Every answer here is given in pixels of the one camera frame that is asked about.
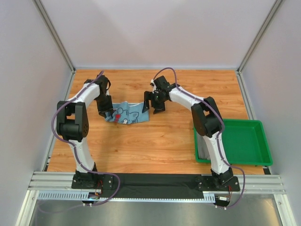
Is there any blue patterned towel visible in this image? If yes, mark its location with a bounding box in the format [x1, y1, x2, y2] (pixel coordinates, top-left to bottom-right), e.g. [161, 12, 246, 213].
[105, 101, 150, 125]

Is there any grey terry towel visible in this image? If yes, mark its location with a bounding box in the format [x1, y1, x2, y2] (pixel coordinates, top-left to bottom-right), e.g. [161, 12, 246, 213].
[197, 133, 210, 160]

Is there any green plastic tray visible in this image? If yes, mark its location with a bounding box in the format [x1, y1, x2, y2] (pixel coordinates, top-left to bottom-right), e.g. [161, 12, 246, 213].
[192, 118, 274, 165]

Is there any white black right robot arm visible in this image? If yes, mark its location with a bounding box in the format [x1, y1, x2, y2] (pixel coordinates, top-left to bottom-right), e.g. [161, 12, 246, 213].
[142, 76, 233, 186]

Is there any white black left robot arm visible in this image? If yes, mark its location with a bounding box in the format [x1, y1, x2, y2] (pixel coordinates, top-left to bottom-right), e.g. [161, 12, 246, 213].
[51, 71, 113, 189]

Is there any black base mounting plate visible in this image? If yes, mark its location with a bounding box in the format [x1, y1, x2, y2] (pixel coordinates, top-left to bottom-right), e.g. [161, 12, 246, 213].
[71, 173, 240, 199]

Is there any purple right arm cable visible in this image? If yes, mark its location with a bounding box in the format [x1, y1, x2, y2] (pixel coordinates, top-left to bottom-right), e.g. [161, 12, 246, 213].
[152, 67, 246, 210]

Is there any aluminium frame post right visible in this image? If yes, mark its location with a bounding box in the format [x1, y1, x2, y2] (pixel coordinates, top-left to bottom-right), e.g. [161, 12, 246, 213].
[236, 0, 285, 73]

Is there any aluminium frame post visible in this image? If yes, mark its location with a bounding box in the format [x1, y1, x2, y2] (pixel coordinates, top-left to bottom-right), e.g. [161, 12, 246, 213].
[33, 0, 76, 72]
[236, 0, 285, 73]

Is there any aluminium front rail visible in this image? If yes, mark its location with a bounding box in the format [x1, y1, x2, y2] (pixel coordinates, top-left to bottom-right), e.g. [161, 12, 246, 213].
[28, 172, 285, 203]

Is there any aluminium frame post left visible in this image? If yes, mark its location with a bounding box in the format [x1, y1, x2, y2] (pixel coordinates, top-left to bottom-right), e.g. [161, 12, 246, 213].
[33, 0, 76, 72]

